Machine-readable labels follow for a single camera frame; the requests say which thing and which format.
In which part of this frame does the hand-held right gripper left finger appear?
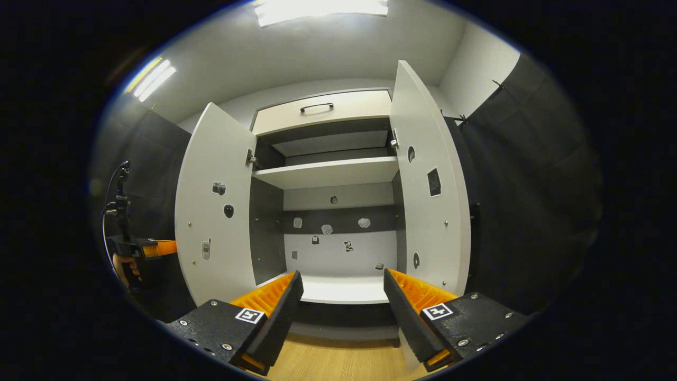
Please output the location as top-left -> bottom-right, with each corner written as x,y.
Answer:
167,271 -> 305,377

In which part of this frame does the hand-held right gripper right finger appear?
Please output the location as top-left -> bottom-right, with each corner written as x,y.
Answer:
383,268 -> 529,374

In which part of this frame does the grey cabinet door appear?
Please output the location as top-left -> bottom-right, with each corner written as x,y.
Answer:
175,102 -> 259,309
389,60 -> 472,371

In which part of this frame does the narrow ceiling light panel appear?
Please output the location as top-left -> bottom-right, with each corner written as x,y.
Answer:
127,57 -> 178,103

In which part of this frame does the wide ceiling light panel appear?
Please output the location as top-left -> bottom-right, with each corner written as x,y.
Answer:
254,0 -> 389,27

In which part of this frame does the grey cabinet drawer black handle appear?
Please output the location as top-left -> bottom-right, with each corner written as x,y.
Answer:
251,89 -> 393,136

